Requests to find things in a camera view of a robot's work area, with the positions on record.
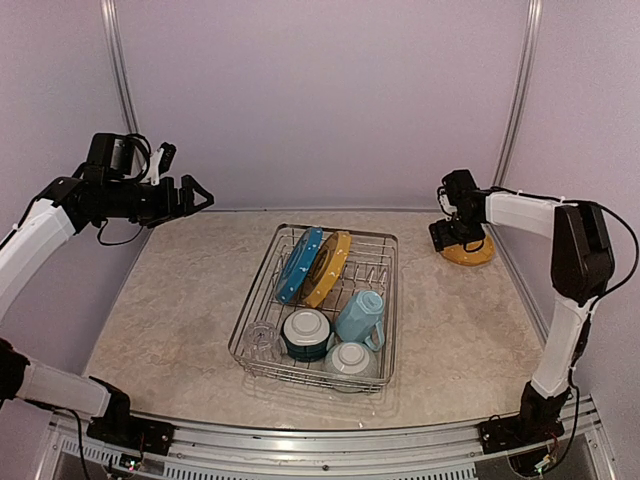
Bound yellow speckled plate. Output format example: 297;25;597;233
440;235;496;267
302;231;352;308

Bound metal wire dish rack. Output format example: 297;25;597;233
228;224;398;393

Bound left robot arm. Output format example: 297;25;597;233
1;133;214;445

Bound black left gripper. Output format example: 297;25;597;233
104;173;213;227

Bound grey green bowl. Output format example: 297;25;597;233
323;342;378;378

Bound left aluminium wall post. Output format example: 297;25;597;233
100;0;139;133

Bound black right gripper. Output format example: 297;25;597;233
431;211;486;251

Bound dark teal bowl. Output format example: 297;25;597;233
280;309;334;362

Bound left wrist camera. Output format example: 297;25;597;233
142;142;176;186

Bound aluminium wall post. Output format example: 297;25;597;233
492;0;544;186
100;0;139;133

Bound clear drinking glass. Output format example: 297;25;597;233
242;322;282;362

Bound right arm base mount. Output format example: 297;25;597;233
477;413;565;454

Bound light blue faceted mug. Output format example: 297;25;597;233
335;290;385;352

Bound right aluminium wall post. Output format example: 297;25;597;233
492;0;544;186

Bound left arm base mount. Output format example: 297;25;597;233
87;397;175;456

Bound aluminium front rail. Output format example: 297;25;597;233
34;394;616;480

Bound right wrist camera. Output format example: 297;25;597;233
437;186;455;217

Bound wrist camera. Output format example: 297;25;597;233
142;142;176;186
437;186;455;217

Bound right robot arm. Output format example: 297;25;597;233
429;169;615;453

